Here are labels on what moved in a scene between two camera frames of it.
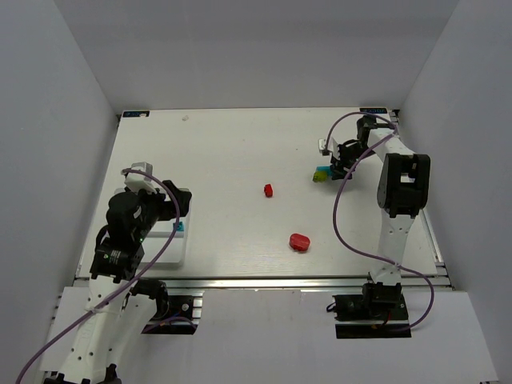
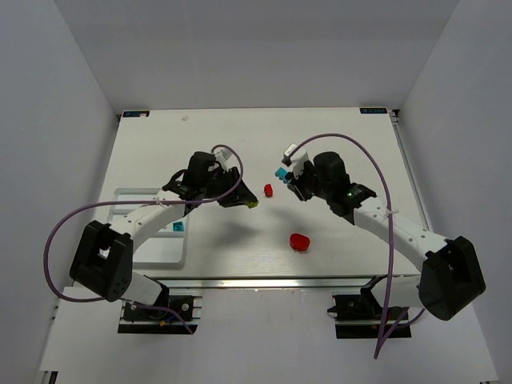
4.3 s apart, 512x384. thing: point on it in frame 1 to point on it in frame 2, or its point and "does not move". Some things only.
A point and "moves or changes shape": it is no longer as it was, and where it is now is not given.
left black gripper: (172, 201) to (228, 188)
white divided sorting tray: (177, 252) does not move
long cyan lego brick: (325, 169) moves or changes shape
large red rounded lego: (300, 242) does not move
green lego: (319, 177) moves or changes shape
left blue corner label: (138, 114) does not move
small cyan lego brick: (180, 226) does not move
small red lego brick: (268, 190) does not move
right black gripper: (342, 158) to (300, 186)
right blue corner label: (374, 110) does not move
